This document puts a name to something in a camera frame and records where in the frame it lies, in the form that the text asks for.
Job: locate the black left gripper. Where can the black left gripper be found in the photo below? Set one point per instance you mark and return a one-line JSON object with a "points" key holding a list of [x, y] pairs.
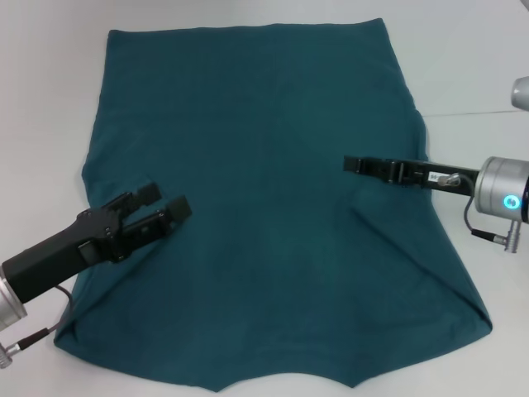
{"points": [[58, 256]]}

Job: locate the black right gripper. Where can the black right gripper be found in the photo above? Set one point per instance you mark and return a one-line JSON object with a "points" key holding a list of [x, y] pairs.
{"points": [[421, 175]]}

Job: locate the blue teal shirt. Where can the blue teal shirt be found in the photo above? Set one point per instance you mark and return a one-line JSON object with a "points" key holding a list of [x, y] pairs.
{"points": [[268, 227]]}

